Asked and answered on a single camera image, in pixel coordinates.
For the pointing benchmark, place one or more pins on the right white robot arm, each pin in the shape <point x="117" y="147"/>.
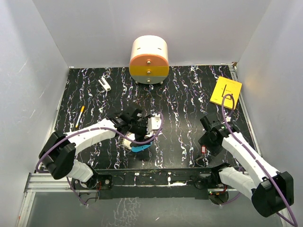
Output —
<point x="269" y="190"/>

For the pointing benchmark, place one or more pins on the aluminium frame rail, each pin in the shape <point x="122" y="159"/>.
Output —
<point x="38" y="183"/>

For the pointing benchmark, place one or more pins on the red tag key bunch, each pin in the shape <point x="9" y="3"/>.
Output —
<point x="202" y="159"/>

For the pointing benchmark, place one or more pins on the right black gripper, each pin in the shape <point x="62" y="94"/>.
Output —
<point x="214" y="150"/>

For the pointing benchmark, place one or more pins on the round three-drawer mini cabinet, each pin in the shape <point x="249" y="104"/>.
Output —
<point x="149" y="62"/>

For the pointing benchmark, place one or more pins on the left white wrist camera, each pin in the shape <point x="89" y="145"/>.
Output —
<point x="154" y="122"/>

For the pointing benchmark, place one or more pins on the yellow book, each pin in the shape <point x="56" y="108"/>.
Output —
<point x="223" y="87"/>

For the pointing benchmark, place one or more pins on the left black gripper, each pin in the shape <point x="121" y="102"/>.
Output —
<point x="139" y="137"/>

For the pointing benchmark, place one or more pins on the white black stapler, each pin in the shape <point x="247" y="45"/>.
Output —
<point x="104" y="84"/>

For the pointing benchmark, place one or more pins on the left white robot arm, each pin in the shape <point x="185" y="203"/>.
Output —
<point x="59" y="152"/>

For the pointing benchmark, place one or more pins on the yellow white marker pen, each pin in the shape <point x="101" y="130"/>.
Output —
<point x="79" y="117"/>

